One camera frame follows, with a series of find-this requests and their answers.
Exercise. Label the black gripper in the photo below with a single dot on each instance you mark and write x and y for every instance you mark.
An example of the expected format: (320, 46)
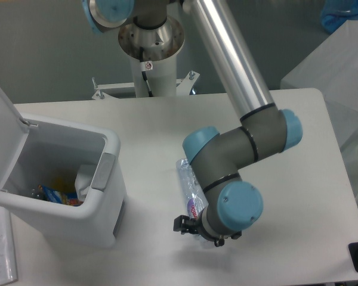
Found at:
(218, 235)

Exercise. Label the clear plastic water bottle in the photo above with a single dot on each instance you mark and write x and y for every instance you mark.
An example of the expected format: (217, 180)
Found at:
(194, 198)

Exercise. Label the white plastic wrapper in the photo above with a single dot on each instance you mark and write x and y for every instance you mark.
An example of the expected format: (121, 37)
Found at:
(83, 180)

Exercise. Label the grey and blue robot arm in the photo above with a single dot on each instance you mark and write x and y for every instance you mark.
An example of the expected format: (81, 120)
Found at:
(249, 128)

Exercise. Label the white trash can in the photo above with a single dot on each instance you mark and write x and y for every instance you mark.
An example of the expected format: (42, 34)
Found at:
(60, 147)

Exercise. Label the white trash can lid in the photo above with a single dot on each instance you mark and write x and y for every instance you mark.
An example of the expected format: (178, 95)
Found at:
(16, 145)

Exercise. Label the blue snack packet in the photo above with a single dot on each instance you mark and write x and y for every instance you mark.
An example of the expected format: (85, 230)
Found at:
(54, 196)

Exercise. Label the clear plastic covered tray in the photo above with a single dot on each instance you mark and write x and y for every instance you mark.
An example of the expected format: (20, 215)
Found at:
(8, 266)

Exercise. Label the blue plastic bag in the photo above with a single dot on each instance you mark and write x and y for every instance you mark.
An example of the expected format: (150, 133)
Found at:
(335, 13)

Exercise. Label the white base bracket frame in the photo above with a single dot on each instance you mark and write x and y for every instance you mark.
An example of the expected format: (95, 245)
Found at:
(182, 87)

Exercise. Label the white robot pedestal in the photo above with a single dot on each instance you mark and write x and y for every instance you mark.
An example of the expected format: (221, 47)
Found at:
(147, 71)

